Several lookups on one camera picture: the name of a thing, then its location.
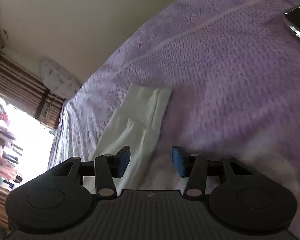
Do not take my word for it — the white Nevada sweatshirt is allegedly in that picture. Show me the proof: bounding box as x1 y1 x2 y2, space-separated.
92 85 172 193

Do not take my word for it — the purple bedspread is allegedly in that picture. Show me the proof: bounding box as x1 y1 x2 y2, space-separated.
48 0 300 239

